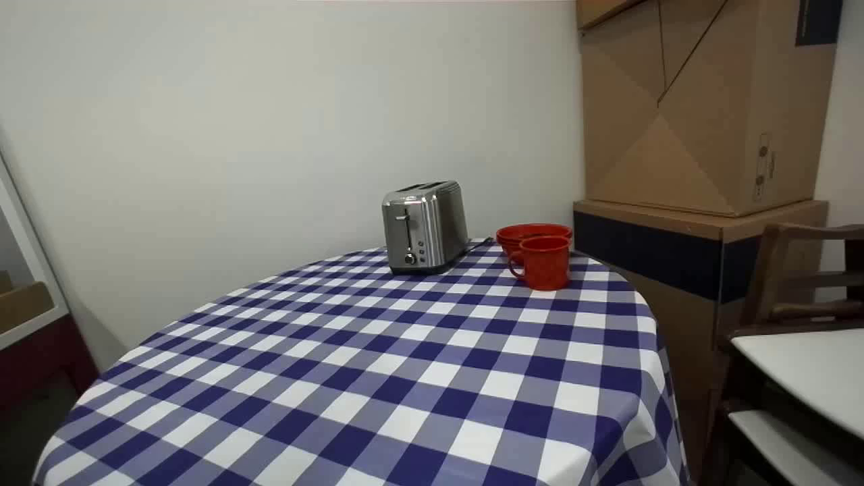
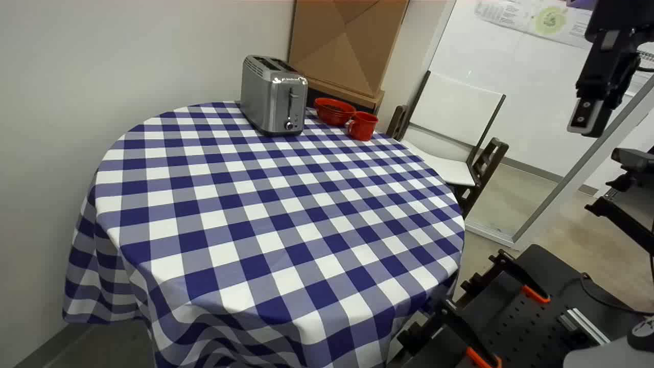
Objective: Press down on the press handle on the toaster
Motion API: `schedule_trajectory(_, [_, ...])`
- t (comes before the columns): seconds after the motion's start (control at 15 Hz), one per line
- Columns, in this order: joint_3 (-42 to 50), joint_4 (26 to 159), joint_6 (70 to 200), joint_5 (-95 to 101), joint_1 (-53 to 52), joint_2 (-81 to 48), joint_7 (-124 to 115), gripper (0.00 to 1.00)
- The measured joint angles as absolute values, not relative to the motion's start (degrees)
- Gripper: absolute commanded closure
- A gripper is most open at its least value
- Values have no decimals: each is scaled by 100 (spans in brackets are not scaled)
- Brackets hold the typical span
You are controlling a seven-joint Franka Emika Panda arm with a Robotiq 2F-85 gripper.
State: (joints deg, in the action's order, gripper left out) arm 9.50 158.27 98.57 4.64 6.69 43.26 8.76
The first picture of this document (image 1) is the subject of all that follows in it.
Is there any red bowl behind mug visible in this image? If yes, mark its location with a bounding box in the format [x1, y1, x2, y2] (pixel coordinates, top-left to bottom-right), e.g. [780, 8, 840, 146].
[497, 224, 572, 257]

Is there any cardboard box with dark band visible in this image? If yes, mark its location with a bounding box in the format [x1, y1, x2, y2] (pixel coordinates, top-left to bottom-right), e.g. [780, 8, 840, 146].
[572, 199, 829, 478]

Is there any red and white shelf unit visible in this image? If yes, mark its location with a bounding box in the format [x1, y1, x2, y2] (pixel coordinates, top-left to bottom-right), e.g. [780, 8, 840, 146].
[0, 161, 97, 409]

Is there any red mug with handle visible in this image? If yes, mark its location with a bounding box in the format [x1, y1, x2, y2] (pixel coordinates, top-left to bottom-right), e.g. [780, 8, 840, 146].
[510, 234, 568, 292]

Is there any white side table top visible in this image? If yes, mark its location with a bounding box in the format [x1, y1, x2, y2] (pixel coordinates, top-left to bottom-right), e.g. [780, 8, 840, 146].
[730, 329, 864, 439]

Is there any dark wooden chair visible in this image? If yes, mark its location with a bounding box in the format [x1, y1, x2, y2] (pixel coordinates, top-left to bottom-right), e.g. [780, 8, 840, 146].
[699, 224, 864, 486]

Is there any large cardboard box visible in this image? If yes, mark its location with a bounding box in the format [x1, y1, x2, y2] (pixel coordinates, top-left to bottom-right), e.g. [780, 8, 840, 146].
[575, 0, 845, 216]

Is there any blue white checkered tablecloth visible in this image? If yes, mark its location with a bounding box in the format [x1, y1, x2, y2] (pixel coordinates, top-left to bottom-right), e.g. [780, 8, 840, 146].
[32, 242, 690, 486]

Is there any silver two-slice toaster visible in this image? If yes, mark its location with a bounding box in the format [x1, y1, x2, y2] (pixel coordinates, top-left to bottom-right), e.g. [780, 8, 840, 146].
[379, 180, 468, 271]

